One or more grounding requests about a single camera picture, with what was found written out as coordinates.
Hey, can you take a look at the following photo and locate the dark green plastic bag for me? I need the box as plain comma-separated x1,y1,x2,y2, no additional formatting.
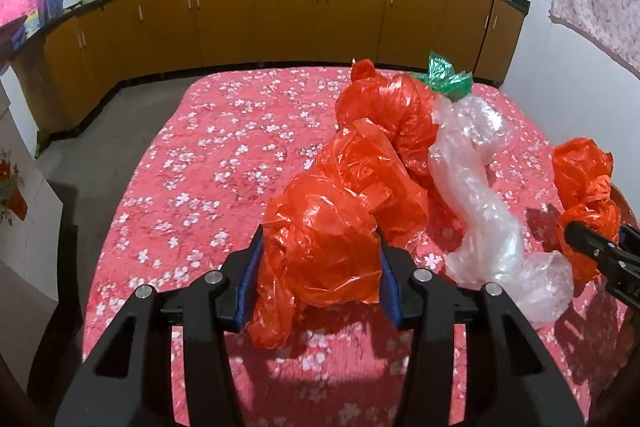
411,51,475,104

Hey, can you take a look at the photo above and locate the red plastic bag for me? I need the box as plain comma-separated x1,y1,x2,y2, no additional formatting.
247,119,431,350
334,58,453,180
551,137,622,285

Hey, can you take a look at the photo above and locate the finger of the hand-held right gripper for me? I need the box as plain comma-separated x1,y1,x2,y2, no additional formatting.
565,219,640,280
620,224,640,253

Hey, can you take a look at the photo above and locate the wall flower decoration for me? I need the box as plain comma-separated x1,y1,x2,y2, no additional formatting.
0,149,28,228

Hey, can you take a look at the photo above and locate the row of wooden base cabinets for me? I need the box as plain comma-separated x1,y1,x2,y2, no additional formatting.
10,0,526,132

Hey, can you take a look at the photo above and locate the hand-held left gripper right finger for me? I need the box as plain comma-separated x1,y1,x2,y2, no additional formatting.
377,232,586,427

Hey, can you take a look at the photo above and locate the red plastic basket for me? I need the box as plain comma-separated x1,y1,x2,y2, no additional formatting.
611,182,640,228

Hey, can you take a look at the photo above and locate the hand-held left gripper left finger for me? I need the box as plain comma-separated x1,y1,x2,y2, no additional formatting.
54,224,266,427

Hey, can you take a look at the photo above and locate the red floral tablecloth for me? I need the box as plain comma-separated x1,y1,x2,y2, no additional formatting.
82,67,631,427

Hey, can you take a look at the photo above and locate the clear plastic bag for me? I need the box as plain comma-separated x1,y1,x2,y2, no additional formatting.
427,96,576,330

